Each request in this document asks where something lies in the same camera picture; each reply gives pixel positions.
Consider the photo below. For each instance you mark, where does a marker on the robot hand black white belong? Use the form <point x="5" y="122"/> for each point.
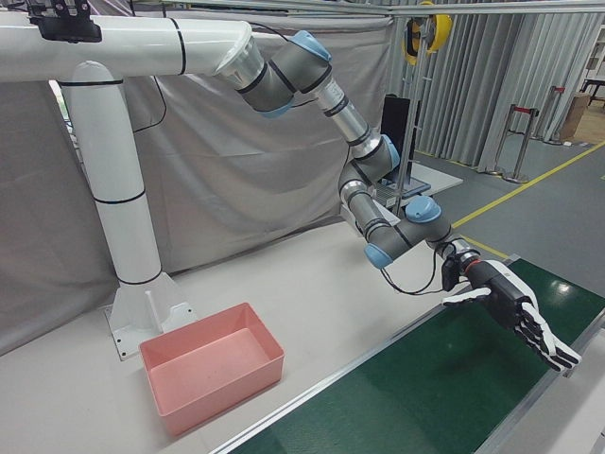
<point x="506" y="293"/>

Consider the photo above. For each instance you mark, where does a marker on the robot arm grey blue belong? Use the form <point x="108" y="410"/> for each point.
<point x="302" y="71"/>

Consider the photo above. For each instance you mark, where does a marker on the pink plastic basket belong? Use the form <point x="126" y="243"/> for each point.
<point x="212" y="359"/>

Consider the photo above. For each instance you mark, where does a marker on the small white table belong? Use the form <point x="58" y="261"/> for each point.
<point x="439" y="179"/>

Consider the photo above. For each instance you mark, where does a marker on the green conveyor belt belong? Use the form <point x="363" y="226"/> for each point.
<point x="425" y="402"/>

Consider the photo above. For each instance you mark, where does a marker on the brown cardboard box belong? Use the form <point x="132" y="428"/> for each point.
<point x="576" y="118"/>

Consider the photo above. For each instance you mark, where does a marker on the black monitor on small table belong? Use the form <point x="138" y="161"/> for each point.
<point x="394" y="132"/>

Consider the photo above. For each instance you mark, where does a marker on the grey curtain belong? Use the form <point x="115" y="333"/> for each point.
<point x="236" y="165"/>

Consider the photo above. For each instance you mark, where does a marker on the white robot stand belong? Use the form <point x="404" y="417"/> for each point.
<point x="118" y="189"/>

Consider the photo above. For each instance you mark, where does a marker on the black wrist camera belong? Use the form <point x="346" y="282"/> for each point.
<point x="450" y="274"/>

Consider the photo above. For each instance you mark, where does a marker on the silver stanchion post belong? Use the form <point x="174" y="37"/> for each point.
<point x="525" y="146"/>
<point x="505" y="142"/>
<point x="553" y="113"/>

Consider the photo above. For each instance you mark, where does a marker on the black head camera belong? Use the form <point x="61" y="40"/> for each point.
<point x="66" y="28"/>

